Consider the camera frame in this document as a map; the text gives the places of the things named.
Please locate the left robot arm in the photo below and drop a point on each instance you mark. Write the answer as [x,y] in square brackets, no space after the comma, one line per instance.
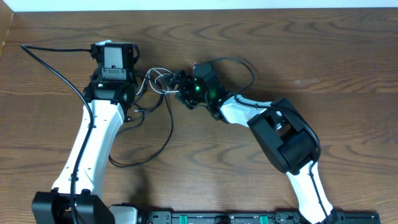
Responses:
[75,196]

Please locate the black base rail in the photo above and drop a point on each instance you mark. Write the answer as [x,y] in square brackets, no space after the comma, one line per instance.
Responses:
[248,217]

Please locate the clear tape strip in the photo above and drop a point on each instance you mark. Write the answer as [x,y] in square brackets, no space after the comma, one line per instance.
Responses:
[309,81]

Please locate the cardboard panel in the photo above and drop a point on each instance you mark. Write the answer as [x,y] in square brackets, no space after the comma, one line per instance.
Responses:
[6,18]

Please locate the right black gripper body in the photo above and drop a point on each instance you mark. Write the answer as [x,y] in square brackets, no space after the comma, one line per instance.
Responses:
[191,95]

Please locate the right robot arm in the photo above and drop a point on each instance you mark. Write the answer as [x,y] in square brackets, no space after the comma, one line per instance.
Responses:
[286,139]

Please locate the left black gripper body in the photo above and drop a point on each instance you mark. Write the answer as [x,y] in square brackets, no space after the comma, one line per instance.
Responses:
[132,78]

